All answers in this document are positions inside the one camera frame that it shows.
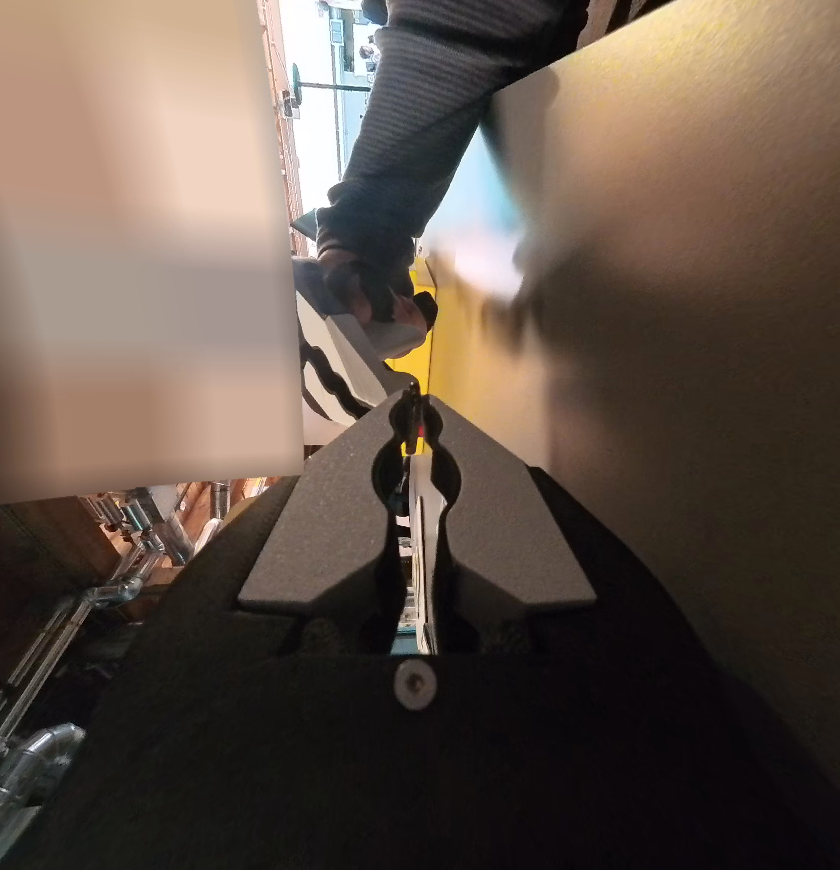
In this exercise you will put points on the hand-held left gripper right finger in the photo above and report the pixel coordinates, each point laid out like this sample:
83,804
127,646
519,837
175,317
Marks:
508,537

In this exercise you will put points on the open white instruction sheet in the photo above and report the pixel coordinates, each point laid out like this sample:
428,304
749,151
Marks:
423,537

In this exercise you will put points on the silver round duct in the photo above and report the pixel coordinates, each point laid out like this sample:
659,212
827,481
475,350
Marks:
206,537

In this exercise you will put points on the dark round-base stand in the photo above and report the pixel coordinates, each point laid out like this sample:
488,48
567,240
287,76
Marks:
325,85

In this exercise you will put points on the person's right forearm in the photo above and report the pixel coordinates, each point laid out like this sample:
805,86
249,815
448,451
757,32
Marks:
420,122

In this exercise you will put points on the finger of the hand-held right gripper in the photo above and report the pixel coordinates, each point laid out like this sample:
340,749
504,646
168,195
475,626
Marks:
365,367
325,387

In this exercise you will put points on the black lego piece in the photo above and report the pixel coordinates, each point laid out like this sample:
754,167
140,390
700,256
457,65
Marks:
412,411

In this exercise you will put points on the silver corrugated duct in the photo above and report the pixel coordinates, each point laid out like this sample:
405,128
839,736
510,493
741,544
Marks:
39,761

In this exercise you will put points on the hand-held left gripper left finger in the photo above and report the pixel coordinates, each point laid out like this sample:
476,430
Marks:
318,530

